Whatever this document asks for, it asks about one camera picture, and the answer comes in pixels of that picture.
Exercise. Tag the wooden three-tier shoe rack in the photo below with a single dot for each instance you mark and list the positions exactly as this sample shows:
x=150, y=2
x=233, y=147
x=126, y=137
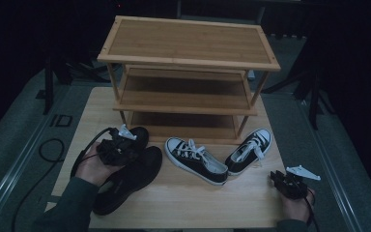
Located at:
x=186, y=42

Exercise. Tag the small white block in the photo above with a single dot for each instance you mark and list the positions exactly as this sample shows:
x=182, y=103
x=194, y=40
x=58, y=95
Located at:
x=251, y=74

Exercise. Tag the person's right hand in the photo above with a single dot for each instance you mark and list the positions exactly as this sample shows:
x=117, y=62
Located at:
x=294, y=208

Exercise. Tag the person's left hand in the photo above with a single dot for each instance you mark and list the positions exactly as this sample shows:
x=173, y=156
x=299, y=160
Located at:
x=91, y=169

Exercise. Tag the black white canvas sneaker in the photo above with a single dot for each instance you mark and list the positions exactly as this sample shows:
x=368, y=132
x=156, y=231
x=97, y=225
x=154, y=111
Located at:
x=199, y=161
x=243, y=161

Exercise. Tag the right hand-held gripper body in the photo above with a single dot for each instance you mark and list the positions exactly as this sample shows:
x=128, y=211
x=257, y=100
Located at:
x=294, y=185

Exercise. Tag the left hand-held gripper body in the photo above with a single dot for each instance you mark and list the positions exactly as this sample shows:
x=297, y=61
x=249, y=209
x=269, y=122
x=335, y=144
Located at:
x=117, y=150

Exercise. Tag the black metal stand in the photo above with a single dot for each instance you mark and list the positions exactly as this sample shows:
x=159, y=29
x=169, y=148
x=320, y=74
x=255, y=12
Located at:
x=48, y=87
x=315, y=96

